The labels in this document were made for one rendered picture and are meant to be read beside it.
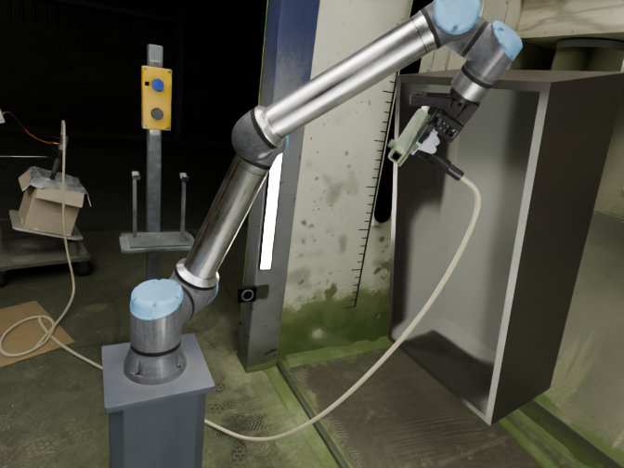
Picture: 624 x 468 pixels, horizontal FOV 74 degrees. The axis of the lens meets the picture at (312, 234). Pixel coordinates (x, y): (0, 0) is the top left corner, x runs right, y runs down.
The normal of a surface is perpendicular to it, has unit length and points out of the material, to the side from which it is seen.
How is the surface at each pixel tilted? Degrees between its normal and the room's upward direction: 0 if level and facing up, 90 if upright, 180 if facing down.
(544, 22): 90
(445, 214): 90
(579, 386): 57
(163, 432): 90
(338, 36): 90
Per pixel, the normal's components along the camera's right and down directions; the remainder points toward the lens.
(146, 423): 0.45, 0.33
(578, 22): -0.88, 0.04
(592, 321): -0.67, -0.48
